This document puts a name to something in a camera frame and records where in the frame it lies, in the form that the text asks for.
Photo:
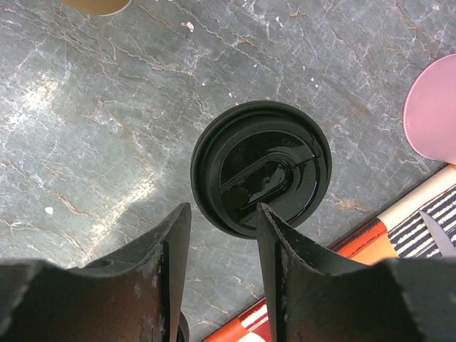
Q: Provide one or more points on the patterned orange cloth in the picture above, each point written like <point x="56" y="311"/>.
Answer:
<point x="398" y="231"/>

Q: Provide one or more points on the pink straw holder cup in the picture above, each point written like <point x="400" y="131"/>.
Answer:
<point x="429" y="112"/>

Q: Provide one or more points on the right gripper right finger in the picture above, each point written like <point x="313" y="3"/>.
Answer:
<point x="315" y="294"/>

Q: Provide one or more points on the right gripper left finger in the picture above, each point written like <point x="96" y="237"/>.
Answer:
<point x="131" y="294"/>

